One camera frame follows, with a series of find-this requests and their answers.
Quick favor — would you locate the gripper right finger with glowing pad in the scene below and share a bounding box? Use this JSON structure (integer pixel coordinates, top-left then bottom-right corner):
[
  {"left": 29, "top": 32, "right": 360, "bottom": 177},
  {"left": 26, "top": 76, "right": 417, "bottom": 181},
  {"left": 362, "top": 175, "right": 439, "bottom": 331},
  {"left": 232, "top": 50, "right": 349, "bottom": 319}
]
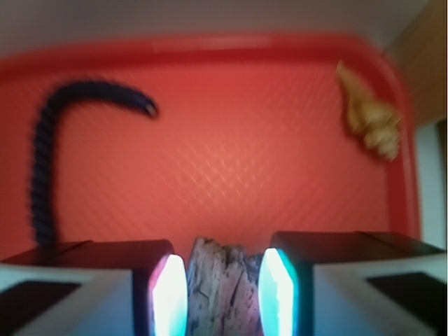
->
[{"left": 258, "top": 231, "right": 447, "bottom": 335}]

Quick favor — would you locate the brown wood chip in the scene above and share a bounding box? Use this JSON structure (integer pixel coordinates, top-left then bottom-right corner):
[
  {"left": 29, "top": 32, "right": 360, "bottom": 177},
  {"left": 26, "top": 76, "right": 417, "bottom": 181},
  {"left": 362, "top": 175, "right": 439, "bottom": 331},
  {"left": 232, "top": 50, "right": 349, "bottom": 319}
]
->
[{"left": 186, "top": 237, "right": 263, "bottom": 335}]

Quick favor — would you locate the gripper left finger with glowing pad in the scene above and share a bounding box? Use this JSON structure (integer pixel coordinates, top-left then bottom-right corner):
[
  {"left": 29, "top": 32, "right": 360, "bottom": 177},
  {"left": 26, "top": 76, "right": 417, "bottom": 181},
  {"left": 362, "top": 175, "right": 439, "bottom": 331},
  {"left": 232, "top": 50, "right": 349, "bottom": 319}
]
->
[{"left": 1, "top": 239, "right": 188, "bottom": 335}]

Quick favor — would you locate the tan spiral seashell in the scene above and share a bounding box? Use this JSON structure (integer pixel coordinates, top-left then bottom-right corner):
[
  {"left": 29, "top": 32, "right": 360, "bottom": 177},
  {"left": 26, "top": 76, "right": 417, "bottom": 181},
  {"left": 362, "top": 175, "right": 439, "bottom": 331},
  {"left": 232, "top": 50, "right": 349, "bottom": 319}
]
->
[{"left": 336, "top": 62, "right": 401, "bottom": 161}]

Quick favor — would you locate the red plastic tray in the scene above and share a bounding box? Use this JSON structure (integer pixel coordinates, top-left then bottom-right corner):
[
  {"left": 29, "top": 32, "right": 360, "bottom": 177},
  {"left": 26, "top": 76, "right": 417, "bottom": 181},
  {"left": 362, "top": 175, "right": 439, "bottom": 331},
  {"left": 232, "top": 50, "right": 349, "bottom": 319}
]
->
[{"left": 1, "top": 34, "right": 421, "bottom": 258}]

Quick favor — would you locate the brown cardboard panel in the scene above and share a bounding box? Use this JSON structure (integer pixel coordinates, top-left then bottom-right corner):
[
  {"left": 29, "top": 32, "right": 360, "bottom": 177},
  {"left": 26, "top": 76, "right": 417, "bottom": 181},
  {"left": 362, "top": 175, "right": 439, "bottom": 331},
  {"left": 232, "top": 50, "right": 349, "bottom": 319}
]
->
[{"left": 386, "top": 1, "right": 447, "bottom": 127}]

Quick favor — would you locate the dark blue twisted rope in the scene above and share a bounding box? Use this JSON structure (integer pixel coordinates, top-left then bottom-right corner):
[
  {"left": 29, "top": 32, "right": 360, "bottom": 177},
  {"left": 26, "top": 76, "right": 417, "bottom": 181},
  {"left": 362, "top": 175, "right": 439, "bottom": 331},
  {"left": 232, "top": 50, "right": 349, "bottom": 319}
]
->
[{"left": 24, "top": 80, "right": 159, "bottom": 246}]

